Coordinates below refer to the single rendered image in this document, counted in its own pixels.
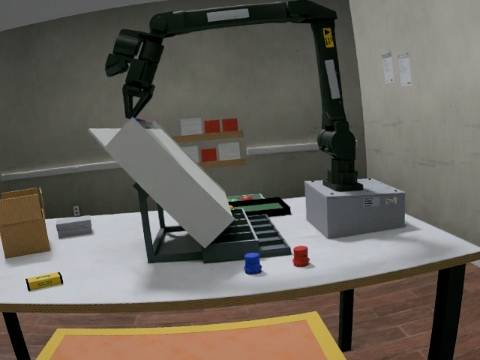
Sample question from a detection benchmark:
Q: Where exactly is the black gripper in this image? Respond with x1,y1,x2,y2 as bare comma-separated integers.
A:
122,60,158,119

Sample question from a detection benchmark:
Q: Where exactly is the blue plug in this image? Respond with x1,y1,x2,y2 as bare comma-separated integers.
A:
244,253,262,275

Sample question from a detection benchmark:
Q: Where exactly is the yellow pocket level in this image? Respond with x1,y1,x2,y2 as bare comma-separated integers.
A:
25,272,63,291

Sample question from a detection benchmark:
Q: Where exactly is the open brown cardboard box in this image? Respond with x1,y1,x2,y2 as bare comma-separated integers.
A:
0,188,50,259

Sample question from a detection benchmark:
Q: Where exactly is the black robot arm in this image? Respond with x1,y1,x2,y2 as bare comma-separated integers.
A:
105,0,363,192

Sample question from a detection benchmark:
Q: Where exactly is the green tray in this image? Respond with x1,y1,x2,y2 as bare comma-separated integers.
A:
228,197,291,217

